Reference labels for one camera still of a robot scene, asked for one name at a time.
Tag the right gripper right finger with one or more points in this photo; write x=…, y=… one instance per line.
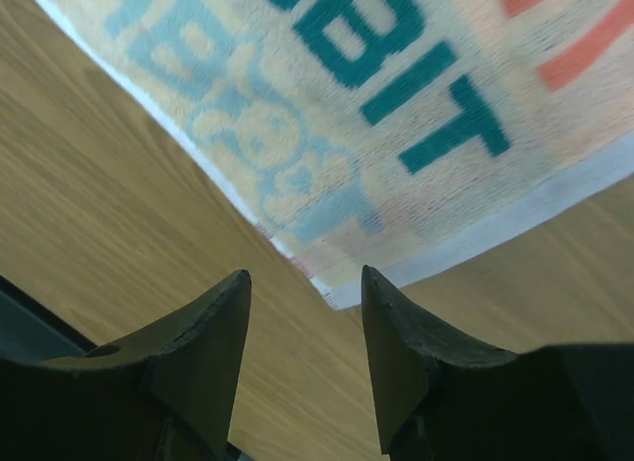
x=441, y=394

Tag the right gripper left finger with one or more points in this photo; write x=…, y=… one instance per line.
x=163, y=392

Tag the rabbit print towel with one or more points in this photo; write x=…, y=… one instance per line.
x=408, y=135

